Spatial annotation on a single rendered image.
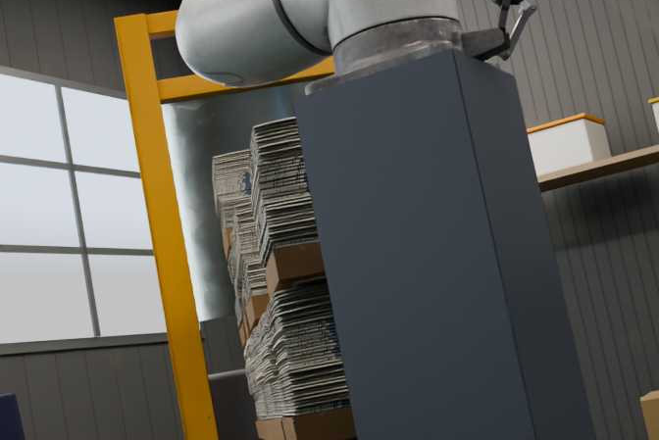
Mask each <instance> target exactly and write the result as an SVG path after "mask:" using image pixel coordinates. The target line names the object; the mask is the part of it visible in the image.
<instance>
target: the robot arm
mask: <svg viewBox="0 0 659 440"><path fill-rule="evenodd" d="M490 1H491V2H492V3H495V4H497V5H498V11H497V19H496V24H495V27H494V28H488V29H482V30H476V31H470V32H465V31H463V30H462V27H461V23H460V17H459V12H458V2H457V0H182V2H181V5H180V7H179V10H178V14H177V21H176V39H177V46H178V50H179V52H180V54H181V56H182V58H183V59H184V61H185V62H186V64H187V65H188V66H189V67H190V68H191V69H192V70H193V71H194V72H195V73H196V74H198V75H199V76H201V77H203V78H205V79H208V80H210V81H213V82H216V83H219V84H221V85H223V86H226V87H254V86H260V85H265V84H269V83H272V82H276V81H279V80H282V79H284V78H287V77H290V76H292V75H295V74H297V73H301V72H303V71H305V70H308V69H310V68H312V67H314V66H316V65H317V64H319V63H321V62H323V61H325V60H326V59H328V58H330V57H331V56H333V62H334V72H335V74H332V75H330V76H327V77H325V78H322V79H319V80H317V81H314V82H311V83H309V84H308V85H306V86H305V92H306V95H308V94H311V93H314V92H317V91H320V90H324V89H327V88H330V87H333V86H336V85H339V84H341V83H344V82H347V81H350V80H353V79H357V78H360V77H363V76H366V75H369V74H372V73H377V72H380V71H383V70H386V69H390V68H393V67H396V66H399V65H402V64H405V63H408V62H411V61H414V60H417V59H420V58H424V57H426V56H429V55H432V54H435V53H438V52H441V51H444V50H447V49H450V48H452V49H455V50H457V51H459V52H462V53H464V54H466V55H468V56H471V57H473V58H475V59H477V60H480V61H482V62H484V63H487V64H489V65H491V66H493V67H496V68H498V69H500V66H499V64H498V63H495V62H491V61H488V60H489V59H490V58H492V57H494V56H498V57H500V58H501V59H502V60H503V61H507V60H508V59H509V57H510V56H511V55H512V53H513V50H514V48H515V46H516V44H517V42H518V40H519V38H520V35H521V33H522V31H523V29H524V27H525V25H526V22H527V20H528V19H529V18H530V17H531V16H532V15H533V13H534V12H535V11H536V5H531V4H530V3H529V2H528V1H527V0H490ZM510 5H520V6H521V9H520V11H519V13H520V15H521V16H520V17H519V19H518V20H517V22H516V25H515V27H514V29H513V31H512V33H511V35H510V36H509V33H508V32H506V30H505V29H506V28H505V25H506V21H507V16H508V11H509V8H510Z"/></svg>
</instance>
